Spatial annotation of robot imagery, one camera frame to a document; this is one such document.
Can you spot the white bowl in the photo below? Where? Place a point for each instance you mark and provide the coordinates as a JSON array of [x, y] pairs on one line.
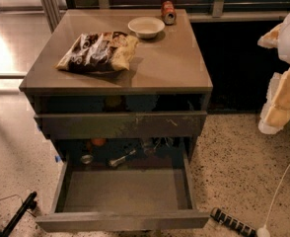
[[146, 27]]

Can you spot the orange soda can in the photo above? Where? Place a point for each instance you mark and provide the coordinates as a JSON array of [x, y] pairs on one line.
[[168, 13]]

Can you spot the small round metal cup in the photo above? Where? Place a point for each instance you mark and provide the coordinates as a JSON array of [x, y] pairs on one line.
[[87, 159]]

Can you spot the black power strip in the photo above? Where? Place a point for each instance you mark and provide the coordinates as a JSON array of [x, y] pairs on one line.
[[233, 223]]

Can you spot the brown chip bag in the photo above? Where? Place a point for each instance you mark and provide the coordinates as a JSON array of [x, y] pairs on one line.
[[100, 53]]

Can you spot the open grey middle drawer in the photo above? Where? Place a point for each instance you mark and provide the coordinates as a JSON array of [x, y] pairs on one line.
[[151, 194]]

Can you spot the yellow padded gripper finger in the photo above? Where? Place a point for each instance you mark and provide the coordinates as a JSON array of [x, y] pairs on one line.
[[275, 113], [270, 39]]

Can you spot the silver metal utensil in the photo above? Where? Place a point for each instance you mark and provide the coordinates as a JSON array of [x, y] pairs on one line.
[[116, 162]]

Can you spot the black stand leg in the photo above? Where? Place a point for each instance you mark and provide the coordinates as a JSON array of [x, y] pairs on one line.
[[28, 203]]

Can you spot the grey top drawer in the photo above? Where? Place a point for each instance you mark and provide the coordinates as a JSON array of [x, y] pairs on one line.
[[121, 125]]

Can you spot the orange fruit in drawer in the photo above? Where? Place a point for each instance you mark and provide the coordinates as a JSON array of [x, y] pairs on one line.
[[98, 141]]

